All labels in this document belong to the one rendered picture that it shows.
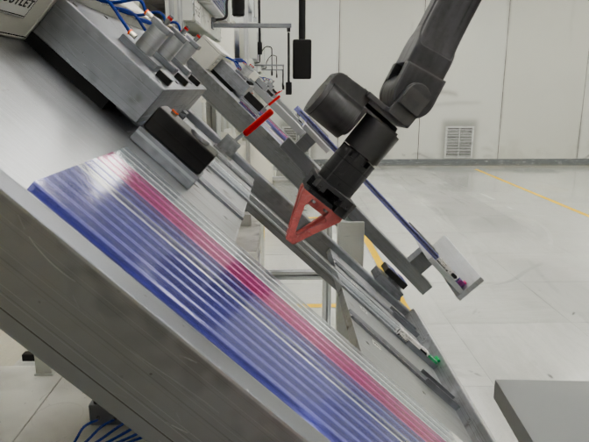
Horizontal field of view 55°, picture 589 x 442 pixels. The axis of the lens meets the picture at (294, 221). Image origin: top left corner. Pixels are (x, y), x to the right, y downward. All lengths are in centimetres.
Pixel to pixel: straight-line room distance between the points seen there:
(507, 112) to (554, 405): 804
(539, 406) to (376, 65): 762
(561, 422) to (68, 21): 91
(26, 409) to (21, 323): 72
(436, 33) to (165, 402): 59
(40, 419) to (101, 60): 60
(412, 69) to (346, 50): 768
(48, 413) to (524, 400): 79
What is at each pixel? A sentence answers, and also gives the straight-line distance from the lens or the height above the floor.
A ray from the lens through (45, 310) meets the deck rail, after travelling 33.
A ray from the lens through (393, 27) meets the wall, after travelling 856.
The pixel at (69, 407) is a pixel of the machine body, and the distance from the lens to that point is 103.
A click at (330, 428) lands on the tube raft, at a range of 38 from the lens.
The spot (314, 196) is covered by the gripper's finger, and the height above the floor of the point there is 99.
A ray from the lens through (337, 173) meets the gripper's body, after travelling 76.
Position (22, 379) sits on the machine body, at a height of 62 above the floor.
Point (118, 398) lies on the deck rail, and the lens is 34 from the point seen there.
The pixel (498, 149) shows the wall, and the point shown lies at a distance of 902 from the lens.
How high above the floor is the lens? 112
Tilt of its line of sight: 13 degrees down
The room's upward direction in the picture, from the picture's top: straight up
